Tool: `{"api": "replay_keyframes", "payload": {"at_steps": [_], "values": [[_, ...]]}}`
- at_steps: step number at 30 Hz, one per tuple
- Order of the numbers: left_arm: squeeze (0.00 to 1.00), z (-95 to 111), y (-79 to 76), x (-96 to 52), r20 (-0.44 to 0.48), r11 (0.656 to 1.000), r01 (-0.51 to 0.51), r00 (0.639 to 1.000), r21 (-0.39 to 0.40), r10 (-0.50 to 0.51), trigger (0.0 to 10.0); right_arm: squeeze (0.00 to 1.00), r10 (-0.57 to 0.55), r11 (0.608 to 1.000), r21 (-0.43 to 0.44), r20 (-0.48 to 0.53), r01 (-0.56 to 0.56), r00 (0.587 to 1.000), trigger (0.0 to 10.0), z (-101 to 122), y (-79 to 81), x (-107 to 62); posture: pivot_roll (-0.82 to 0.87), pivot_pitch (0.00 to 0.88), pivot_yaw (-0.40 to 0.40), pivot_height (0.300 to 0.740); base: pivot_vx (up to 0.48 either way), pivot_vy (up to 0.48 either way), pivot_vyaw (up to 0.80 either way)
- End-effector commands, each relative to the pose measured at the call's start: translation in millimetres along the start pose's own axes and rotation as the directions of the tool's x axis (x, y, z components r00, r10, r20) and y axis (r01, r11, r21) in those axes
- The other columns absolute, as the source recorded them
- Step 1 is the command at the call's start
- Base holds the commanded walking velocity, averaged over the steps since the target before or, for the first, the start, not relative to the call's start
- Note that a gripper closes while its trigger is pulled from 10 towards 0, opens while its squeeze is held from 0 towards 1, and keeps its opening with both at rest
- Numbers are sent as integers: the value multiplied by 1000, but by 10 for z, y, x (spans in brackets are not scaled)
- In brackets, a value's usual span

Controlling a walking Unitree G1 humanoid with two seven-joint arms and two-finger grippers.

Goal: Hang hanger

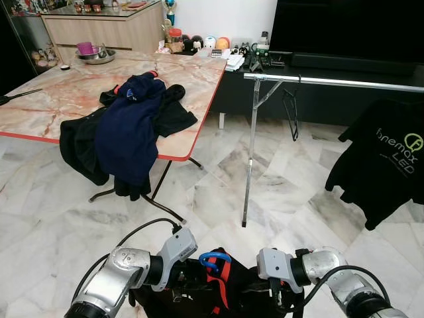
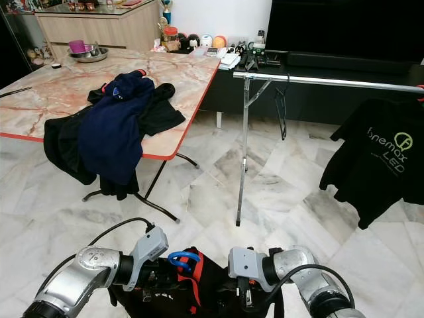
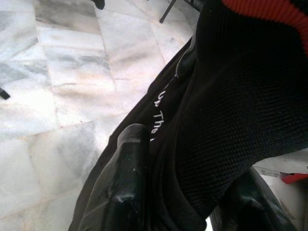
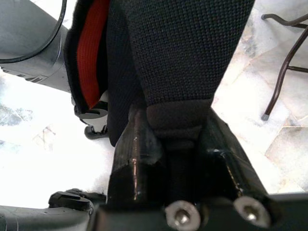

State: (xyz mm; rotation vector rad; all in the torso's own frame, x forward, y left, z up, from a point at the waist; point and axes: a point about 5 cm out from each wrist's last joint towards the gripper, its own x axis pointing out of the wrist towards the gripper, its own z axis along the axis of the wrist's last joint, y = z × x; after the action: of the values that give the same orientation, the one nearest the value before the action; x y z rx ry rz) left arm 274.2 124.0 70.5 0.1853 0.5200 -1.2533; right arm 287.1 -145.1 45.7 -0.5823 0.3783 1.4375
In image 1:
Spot marble pattern folding table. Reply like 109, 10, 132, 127
0, 52, 229, 224

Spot black television console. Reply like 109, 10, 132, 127
212, 50, 424, 128

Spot light wood sideboard cabinet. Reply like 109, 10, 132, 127
41, 2, 165, 64

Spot black shirt with red stripes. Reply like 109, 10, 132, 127
129, 255, 305, 318

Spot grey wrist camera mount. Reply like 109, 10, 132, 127
256, 247, 299, 282
151, 227, 198, 292

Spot white green bottle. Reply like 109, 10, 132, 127
258, 31, 270, 54

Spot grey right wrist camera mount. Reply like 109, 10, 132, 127
256, 247, 299, 282

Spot blue plastic hanger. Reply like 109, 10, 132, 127
199, 250, 233, 278

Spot black wire hanger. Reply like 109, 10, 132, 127
282, 74, 300, 142

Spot red lidded jar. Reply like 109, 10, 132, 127
167, 26, 184, 54

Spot silver metal clothes rack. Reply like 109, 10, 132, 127
243, 72, 424, 228

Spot steel bowl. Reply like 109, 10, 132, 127
75, 48, 117, 65

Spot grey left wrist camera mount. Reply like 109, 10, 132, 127
151, 227, 198, 292

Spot black remote control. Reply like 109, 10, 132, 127
248, 56, 266, 72

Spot navy blue polo shirt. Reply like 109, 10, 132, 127
95, 73, 166, 187

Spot stack of white papers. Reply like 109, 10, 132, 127
211, 48, 246, 72

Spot thin black rod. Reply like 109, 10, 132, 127
0, 89, 42, 107

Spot gold and blue trophy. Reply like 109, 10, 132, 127
166, 0, 177, 26

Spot black flat screen television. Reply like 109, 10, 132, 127
270, 0, 424, 57

